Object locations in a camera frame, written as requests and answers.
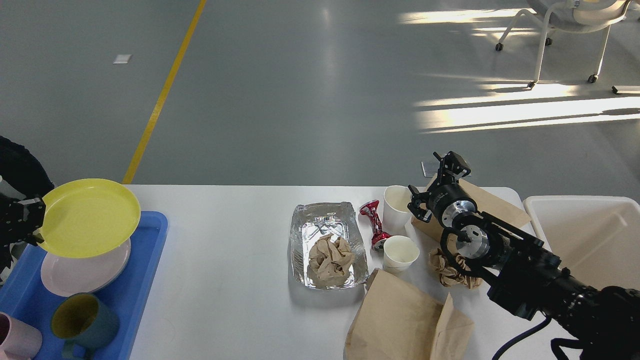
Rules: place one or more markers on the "pink plate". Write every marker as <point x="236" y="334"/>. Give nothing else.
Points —
<point x="66" y="277"/>

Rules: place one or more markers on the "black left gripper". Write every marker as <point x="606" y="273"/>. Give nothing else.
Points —
<point x="19" y="221"/>

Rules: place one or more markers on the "white paper cup front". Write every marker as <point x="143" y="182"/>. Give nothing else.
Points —
<point x="399" y="254"/>

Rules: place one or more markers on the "pink mug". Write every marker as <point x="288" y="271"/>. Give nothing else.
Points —
<point x="18" y="340"/>

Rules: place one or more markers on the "white rolling chair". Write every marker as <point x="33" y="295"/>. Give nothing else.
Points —
<point x="571" y="17"/>

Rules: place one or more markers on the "white plastic bin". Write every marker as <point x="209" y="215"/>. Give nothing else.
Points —
<point x="597" y="237"/>

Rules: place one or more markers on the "crumpled brown paper in tray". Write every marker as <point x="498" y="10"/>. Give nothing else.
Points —
<point x="330" y="259"/>

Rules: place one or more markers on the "yellow plate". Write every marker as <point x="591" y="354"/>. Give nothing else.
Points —
<point x="88" y="217"/>

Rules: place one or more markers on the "brown paper bag rear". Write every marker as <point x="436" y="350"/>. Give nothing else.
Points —
<point x="502" y="202"/>

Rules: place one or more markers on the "crushed red can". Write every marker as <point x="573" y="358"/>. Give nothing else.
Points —
<point x="379" y="235"/>

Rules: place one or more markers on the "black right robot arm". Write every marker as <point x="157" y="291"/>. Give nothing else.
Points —
<point x="525" y="278"/>

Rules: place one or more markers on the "dark green mug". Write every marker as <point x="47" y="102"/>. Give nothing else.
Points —
<point x="85" y="325"/>

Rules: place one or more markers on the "white paper cup rear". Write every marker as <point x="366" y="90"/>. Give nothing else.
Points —
<point x="395" y="211"/>

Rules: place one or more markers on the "small grey floor plate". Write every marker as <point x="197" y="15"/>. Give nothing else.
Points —
<point x="430" y="168"/>

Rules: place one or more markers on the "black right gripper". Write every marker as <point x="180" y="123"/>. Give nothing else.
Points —
<point x="445" y="201"/>

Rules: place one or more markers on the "crumpled brown paper ball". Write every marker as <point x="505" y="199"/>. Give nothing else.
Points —
<point x="446" y="273"/>

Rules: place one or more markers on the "white paper cup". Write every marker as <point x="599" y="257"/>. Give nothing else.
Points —
<point x="399" y="254"/>
<point x="395" y="211"/>

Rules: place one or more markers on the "large brown paper bag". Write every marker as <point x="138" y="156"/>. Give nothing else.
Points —
<point x="398" y="321"/>

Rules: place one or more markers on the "aluminium foil tray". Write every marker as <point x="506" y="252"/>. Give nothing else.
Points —
<point x="312" y="221"/>

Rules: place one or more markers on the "blue plastic tray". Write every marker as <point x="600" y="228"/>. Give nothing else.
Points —
<point x="24" y="297"/>

